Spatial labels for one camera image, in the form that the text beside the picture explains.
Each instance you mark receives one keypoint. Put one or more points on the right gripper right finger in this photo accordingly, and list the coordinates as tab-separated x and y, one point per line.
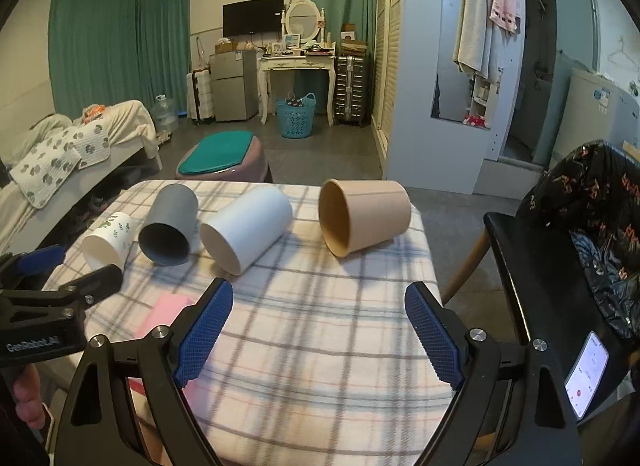
509	402

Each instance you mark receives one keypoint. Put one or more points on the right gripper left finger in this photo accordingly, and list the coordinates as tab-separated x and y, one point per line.
99	425

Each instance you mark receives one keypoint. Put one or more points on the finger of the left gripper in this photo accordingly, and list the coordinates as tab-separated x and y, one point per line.
18	265
75	296

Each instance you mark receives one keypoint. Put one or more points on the pink faceted cup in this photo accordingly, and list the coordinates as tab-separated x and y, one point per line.
164	312

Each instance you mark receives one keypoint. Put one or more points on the white leaf-print paper cup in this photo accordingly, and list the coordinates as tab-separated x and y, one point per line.
110	242

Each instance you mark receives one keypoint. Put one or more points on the grey plastic cup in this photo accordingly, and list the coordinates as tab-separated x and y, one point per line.
167	231

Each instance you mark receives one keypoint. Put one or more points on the white plastic cup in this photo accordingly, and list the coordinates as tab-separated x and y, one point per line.
238	234

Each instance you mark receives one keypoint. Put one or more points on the brown kraft paper cup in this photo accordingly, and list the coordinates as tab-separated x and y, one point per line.
359	214

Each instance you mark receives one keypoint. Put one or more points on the person's left hand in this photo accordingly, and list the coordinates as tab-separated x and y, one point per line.
26	391

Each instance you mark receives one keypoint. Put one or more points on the smartphone with lit screen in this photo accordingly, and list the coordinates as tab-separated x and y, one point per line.
584	379

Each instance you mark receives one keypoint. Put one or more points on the leaf-print quilted mat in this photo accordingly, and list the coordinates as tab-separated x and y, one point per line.
51	162

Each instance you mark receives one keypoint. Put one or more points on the bed with beige bedding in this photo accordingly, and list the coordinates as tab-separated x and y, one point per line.
126	122

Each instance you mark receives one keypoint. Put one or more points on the black chair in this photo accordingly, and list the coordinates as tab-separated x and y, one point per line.
548	295

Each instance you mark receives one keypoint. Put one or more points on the plaid tablecloth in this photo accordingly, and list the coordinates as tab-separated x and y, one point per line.
318	363

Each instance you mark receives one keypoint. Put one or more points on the clear water jug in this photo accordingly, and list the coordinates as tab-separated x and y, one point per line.
164	113

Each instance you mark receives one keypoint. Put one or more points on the stool with green cushion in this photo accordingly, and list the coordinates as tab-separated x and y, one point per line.
226	156

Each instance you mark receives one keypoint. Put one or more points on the floral black garment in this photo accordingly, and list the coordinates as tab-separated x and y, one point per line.
593	194

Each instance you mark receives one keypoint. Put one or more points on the white suitcase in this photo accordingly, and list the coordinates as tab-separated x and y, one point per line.
199	96

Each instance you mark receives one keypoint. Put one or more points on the green curtain left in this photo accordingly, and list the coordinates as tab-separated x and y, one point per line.
109	51

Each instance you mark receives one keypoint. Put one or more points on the small silver fridge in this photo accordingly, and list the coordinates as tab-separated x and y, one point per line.
234	85

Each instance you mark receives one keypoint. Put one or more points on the blue laundry basket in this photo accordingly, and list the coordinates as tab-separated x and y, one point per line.
296	116

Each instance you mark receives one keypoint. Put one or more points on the white washing machine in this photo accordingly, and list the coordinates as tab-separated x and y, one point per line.
595	109

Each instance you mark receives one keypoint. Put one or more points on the black silver suitcase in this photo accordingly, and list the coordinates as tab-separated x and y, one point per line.
352	90

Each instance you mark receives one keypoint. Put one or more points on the beige hanging towel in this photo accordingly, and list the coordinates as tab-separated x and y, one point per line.
475	49

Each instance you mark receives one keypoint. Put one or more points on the oval vanity mirror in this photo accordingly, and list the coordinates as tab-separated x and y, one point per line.
303	17

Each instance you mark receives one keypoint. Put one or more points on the louvered wardrobe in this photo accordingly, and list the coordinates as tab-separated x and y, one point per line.
385	73

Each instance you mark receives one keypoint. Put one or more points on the black wall television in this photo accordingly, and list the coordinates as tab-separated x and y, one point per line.
250	17

